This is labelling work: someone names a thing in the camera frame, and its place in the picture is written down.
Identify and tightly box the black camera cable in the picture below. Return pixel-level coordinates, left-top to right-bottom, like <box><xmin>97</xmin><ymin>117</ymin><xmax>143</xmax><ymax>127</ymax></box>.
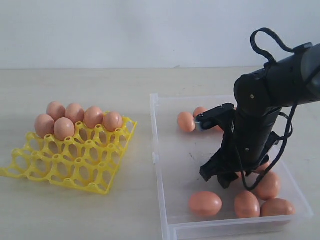
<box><xmin>229</xmin><ymin>27</ymin><xmax>316</xmax><ymax>192</ymax></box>

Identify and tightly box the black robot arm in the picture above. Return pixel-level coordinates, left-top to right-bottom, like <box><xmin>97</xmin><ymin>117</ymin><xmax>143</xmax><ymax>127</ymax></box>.
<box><xmin>195</xmin><ymin>45</ymin><xmax>320</xmax><ymax>189</ymax></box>

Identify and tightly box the brown egg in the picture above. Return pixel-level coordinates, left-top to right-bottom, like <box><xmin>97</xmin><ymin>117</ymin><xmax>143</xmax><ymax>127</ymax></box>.
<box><xmin>254</xmin><ymin>172</ymin><xmax>281</xmax><ymax>201</ymax></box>
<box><xmin>260</xmin><ymin>198</ymin><xmax>296</xmax><ymax>217</ymax></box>
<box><xmin>46</xmin><ymin>101</ymin><xmax>66</xmax><ymax>121</ymax></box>
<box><xmin>213</xmin><ymin>126</ymin><xmax>224</xmax><ymax>132</ymax></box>
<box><xmin>64</xmin><ymin>103</ymin><xmax>85</xmax><ymax>124</ymax></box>
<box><xmin>34</xmin><ymin>114</ymin><xmax>55</xmax><ymax>138</ymax></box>
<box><xmin>102</xmin><ymin>111</ymin><xmax>123</xmax><ymax>132</ymax></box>
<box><xmin>83</xmin><ymin>106</ymin><xmax>104</xmax><ymax>129</ymax></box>
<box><xmin>193</xmin><ymin>106</ymin><xmax>207</xmax><ymax>118</ymax></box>
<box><xmin>188</xmin><ymin>191</ymin><xmax>223</xmax><ymax>217</ymax></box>
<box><xmin>234</xmin><ymin>190</ymin><xmax>261</xmax><ymax>218</ymax></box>
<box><xmin>177</xmin><ymin>111</ymin><xmax>196</xmax><ymax>133</ymax></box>
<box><xmin>53</xmin><ymin>117</ymin><xmax>75</xmax><ymax>141</ymax></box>
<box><xmin>235</xmin><ymin>172</ymin><xmax>242</xmax><ymax>179</ymax></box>
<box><xmin>254</xmin><ymin>162</ymin><xmax>270</xmax><ymax>174</ymax></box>

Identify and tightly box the clear plastic container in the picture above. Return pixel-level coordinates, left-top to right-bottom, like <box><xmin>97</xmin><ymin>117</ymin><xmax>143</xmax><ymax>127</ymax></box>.
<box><xmin>150</xmin><ymin>94</ymin><xmax>313</xmax><ymax>240</ymax></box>

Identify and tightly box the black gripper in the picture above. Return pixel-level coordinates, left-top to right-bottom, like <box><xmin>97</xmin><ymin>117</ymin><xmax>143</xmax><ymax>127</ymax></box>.
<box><xmin>199</xmin><ymin>106</ymin><xmax>282</xmax><ymax>189</ymax></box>

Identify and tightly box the yellow plastic egg tray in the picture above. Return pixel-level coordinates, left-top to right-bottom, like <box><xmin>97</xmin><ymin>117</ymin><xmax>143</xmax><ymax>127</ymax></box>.
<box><xmin>0</xmin><ymin>117</ymin><xmax>137</xmax><ymax>195</ymax></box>

